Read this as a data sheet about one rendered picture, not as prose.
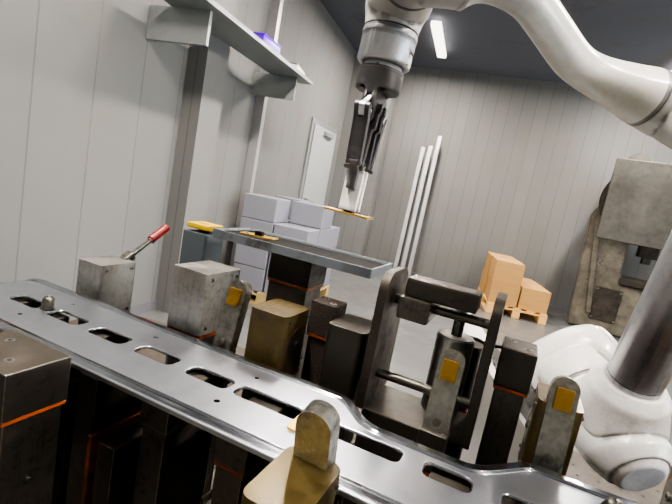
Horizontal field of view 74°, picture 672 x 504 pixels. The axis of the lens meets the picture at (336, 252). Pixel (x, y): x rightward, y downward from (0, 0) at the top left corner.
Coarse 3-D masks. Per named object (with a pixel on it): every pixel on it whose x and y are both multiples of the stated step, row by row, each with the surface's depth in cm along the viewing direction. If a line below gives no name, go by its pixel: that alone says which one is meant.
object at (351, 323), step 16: (336, 320) 76; (352, 320) 78; (368, 320) 80; (336, 336) 73; (352, 336) 72; (368, 336) 73; (336, 352) 74; (352, 352) 72; (320, 368) 76; (336, 368) 74; (352, 368) 73; (320, 384) 75; (336, 384) 74; (352, 384) 73; (352, 400) 74; (336, 496) 79
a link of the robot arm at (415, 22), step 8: (368, 0) 69; (376, 0) 67; (384, 0) 66; (368, 8) 70; (376, 8) 68; (384, 8) 67; (392, 8) 66; (400, 8) 65; (424, 8) 65; (432, 8) 69; (368, 16) 70; (376, 16) 69; (384, 16) 68; (392, 16) 68; (400, 16) 67; (408, 16) 67; (416, 16) 67; (424, 16) 68; (400, 24) 68; (408, 24) 69; (416, 24) 70; (416, 32) 70
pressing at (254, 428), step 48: (0, 288) 83; (48, 288) 88; (48, 336) 68; (96, 336) 71; (144, 336) 74; (144, 384) 59; (192, 384) 62; (240, 384) 64; (288, 384) 67; (240, 432) 53; (288, 432) 54; (384, 432) 58; (384, 480) 49; (432, 480) 50; (480, 480) 52; (528, 480) 54; (576, 480) 55
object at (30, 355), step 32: (0, 352) 54; (32, 352) 56; (0, 384) 50; (32, 384) 53; (64, 384) 57; (0, 416) 50; (32, 416) 54; (0, 448) 51; (32, 448) 55; (0, 480) 52; (32, 480) 56
